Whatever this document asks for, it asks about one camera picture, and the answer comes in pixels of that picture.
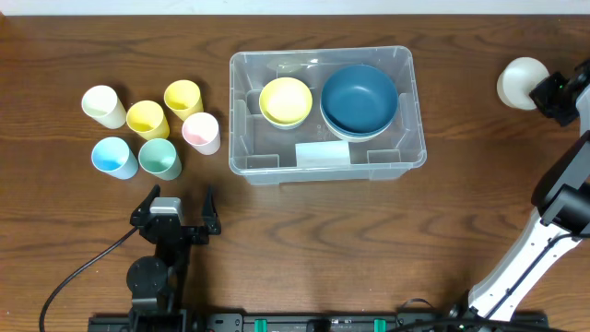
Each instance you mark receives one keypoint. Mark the yellow plastic cup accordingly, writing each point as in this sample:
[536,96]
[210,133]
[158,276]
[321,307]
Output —
[184,98]
[147,119]

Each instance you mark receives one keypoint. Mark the cream white plastic cup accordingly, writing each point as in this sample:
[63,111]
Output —
[102,104]

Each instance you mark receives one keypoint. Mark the yellow plastic cup rear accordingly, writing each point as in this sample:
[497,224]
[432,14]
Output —
[184,98]

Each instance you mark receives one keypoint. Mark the mint green plastic cup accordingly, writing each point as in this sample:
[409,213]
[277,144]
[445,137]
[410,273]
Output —
[159,157]

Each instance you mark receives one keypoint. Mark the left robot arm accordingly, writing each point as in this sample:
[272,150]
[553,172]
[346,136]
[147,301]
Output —
[156,281]

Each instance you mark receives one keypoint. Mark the yellow small bowl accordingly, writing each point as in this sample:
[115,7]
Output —
[286,99]

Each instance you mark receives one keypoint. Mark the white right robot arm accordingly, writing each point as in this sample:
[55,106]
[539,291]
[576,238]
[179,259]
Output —
[560,218]

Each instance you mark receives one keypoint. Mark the clear plastic storage bin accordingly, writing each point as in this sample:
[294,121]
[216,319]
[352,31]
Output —
[263,154]

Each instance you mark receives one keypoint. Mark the pink plastic cup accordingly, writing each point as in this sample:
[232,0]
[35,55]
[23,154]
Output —
[201,131]

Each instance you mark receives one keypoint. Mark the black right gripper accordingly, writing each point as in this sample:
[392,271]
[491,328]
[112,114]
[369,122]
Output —
[545,93]

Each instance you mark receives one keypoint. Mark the dark blue large bowl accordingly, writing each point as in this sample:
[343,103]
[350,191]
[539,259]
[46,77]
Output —
[359,98]

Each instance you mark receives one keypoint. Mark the yellow plastic cup front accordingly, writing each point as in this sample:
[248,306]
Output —
[147,119]

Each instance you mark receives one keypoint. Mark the white label in bin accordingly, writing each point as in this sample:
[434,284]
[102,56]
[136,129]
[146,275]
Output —
[322,154]

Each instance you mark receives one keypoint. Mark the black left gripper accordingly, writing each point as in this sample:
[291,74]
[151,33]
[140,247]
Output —
[182,231]

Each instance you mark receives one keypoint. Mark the light blue plastic cup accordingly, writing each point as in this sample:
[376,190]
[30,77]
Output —
[112,155]

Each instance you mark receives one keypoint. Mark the white small bowl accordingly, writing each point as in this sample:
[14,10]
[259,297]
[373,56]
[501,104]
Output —
[518,79]

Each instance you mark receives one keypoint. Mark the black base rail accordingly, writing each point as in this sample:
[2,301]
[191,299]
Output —
[301,323]

